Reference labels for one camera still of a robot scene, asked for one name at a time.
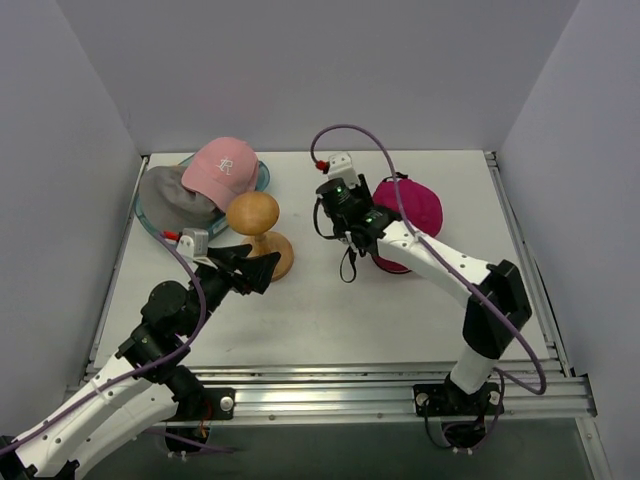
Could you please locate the light pink baseball cap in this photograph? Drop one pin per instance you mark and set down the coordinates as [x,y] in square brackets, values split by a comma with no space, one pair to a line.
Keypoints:
[222,170]

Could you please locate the aluminium frame rail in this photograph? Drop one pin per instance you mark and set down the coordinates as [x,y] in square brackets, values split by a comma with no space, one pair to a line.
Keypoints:
[356,394]

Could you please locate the magenta baseball cap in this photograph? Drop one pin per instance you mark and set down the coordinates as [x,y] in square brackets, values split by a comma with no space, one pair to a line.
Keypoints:
[422,206]

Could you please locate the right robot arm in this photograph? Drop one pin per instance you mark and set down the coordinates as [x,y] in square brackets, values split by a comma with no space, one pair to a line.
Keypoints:
[493,295]

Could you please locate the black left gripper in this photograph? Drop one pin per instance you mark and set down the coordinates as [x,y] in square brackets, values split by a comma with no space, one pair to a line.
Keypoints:
[235,273]

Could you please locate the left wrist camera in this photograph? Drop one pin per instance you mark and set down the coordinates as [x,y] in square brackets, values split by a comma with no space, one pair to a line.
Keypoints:
[192,244]

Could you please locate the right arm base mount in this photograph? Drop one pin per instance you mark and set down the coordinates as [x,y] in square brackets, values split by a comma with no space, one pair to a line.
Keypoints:
[447,400]

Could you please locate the grey bucket hat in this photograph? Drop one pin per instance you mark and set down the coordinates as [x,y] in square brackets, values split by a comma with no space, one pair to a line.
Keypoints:
[168,206]

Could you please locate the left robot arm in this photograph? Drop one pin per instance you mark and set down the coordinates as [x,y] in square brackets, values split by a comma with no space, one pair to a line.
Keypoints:
[144,381]

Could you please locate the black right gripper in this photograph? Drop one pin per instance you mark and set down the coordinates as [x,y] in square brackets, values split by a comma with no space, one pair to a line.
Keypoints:
[338,195]

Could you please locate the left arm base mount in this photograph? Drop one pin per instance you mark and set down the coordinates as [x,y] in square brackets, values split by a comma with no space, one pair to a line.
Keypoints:
[207,404]

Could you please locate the wooden mushroom hat stand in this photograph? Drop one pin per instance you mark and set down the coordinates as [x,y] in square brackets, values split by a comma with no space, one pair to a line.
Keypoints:
[254,214]

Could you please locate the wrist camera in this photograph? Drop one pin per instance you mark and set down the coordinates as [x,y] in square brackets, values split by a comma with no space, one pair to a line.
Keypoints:
[341,166]
[192,244]

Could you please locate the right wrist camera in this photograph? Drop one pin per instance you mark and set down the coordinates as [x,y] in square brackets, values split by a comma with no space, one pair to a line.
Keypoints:
[341,166]

